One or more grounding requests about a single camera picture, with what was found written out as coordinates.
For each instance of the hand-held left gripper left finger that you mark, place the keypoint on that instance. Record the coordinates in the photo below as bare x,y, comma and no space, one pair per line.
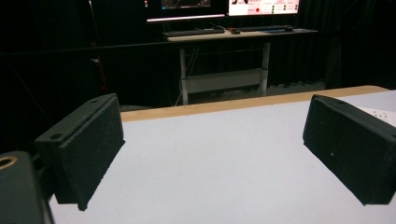
84,149

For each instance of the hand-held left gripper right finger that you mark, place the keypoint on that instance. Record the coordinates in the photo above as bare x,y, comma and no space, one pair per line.
348,146

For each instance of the black computer mouse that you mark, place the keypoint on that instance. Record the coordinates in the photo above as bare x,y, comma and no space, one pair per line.
289,28
235,31

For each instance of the black keyboard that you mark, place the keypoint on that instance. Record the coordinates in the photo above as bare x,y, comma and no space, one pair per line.
264,28
193,32

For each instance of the bright computer monitor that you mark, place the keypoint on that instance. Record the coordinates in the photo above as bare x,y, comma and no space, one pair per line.
264,6

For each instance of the wooden desk with white legs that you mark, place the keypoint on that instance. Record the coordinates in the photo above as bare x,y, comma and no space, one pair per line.
224,35

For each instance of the dark computer monitor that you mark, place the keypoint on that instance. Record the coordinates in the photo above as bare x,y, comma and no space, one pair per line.
183,9

